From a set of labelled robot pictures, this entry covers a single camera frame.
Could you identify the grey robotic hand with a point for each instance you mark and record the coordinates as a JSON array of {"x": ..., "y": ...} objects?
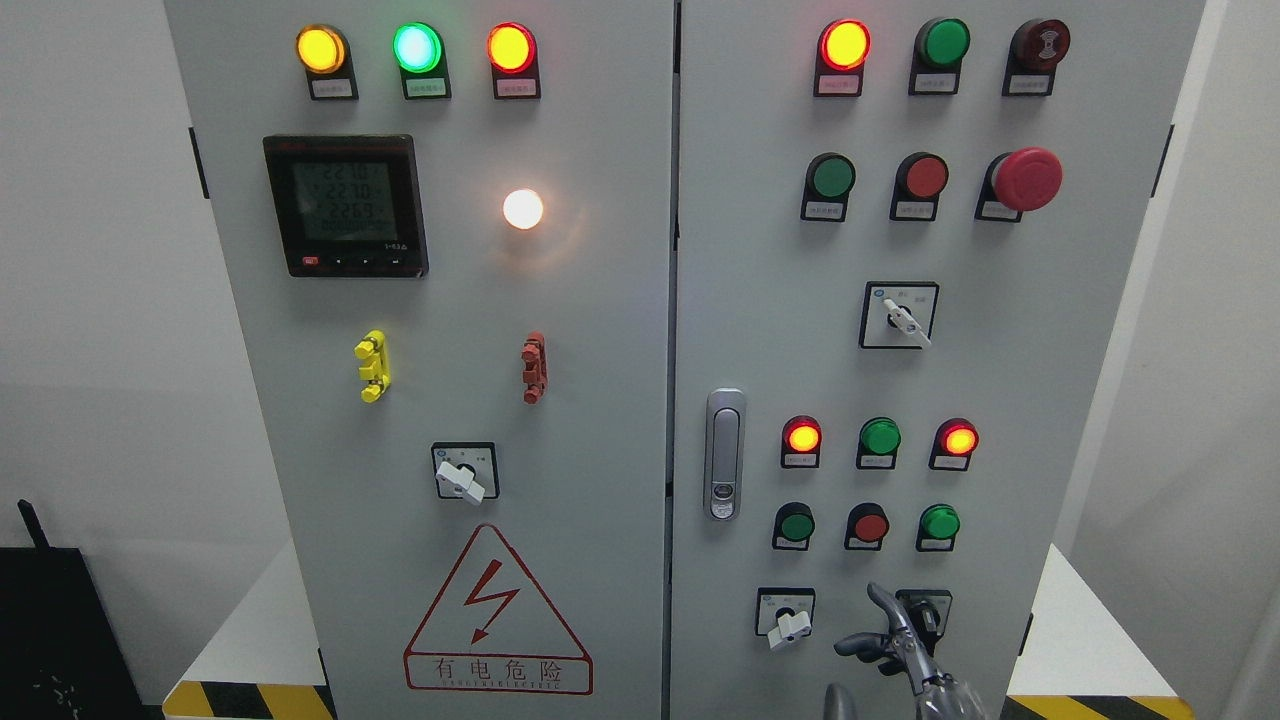
[{"x": 937, "y": 694}]

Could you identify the red push button lower middle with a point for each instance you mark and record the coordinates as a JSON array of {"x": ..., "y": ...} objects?
[{"x": 867, "y": 526}]

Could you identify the green push button lower right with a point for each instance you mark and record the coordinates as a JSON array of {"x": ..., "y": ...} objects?
[{"x": 937, "y": 529}]

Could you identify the green push button lower left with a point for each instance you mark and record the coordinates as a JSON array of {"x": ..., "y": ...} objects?
[{"x": 794, "y": 526}]

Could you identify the red push button upper row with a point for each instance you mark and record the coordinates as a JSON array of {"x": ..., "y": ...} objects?
[{"x": 919, "y": 182}]

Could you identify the green push button upper row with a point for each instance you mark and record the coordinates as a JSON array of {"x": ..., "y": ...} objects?
[{"x": 828, "y": 183}]

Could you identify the red emergency stop mushroom button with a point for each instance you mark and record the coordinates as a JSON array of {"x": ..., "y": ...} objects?
[{"x": 1019, "y": 181}]

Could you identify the green indicator light middle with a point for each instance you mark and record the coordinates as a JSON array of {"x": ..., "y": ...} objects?
[{"x": 879, "y": 441}]

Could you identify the green indicator light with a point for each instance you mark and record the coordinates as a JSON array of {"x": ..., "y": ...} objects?
[
  {"x": 423, "y": 68},
  {"x": 937, "y": 57},
  {"x": 879, "y": 441}
]

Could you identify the orange indicator light middle right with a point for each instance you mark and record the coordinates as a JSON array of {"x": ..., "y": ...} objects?
[{"x": 954, "y": 444}]

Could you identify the orange indicator light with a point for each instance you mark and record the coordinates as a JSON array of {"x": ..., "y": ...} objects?
[
  {"x": 840, "y": 56},
  {"x": 513, "y": 54},
  {"x": 954, "y": 444}
]

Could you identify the red indicator light middle left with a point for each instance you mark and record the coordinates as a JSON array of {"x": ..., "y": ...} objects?
[{"x": 801, "y": 439}]

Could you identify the red electrical hazard warning sticker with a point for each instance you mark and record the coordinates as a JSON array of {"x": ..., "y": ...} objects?
[{"x": 492, "y": 628}]

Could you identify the grey electrical control cabinet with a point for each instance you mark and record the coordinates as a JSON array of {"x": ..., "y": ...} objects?
[{"x": 670, "y": 145}]

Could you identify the red terminal connector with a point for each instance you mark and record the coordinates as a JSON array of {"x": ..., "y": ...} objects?
[{"x": 535, "y": 372}]

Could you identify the white glowing indicator light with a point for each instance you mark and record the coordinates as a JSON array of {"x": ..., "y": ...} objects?
[{"x": 523, "y": 209}]

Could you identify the yellow terminal connector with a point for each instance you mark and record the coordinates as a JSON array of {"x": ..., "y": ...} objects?
[{"x": 373, "y": 368}]

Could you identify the orange indicator light top right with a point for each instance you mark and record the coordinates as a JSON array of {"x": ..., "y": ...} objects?
[{"x": 840, "y": 56}]

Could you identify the green indicator light top right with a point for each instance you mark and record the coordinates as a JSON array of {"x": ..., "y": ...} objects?
[{"x": 937, "y": 57}]

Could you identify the red buzzer alarm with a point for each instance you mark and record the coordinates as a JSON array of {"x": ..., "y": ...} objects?
[{"x": 1035, "y": 50}]

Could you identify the white platform with hazard stripes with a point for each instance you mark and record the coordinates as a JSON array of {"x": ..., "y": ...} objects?
[{"x": 1077, "y": 663}]

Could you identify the black digital power meter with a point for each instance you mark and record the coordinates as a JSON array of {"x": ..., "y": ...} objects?
[{"x": 348, "y": 206}]

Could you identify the orange indicator light top left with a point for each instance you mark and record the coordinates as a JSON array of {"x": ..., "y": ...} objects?
[{"x": 513, "y": 54}]

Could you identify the green indicator light top left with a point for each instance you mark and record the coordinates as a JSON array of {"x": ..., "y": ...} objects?
[{"x": 423, "y": 68}]

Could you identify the yellow indicator light top left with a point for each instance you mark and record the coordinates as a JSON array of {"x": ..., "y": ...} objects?
[{"x": 324, "y": 54}]

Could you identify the black box with antenna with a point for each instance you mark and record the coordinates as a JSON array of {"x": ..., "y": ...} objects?
[{"x": 59, "y": 656}]

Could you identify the black knob selector switch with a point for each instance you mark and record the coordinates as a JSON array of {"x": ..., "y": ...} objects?
[{"x": 928, "y": 610}]

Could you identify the lower left rotary selector switch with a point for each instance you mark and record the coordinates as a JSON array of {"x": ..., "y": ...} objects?
[{"x": 783, "y": 615}]

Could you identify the silver cabinet door handle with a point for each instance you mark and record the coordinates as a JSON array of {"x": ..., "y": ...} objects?
[{"x": 722, "y": 456}]

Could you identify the upper right rotary selector switch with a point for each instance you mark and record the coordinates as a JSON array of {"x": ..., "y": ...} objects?
[{"x": 898, "y": 314}]

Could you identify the left door rotary selector switch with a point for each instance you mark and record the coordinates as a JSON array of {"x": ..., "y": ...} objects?
[{"x": 466, "y": 471}]

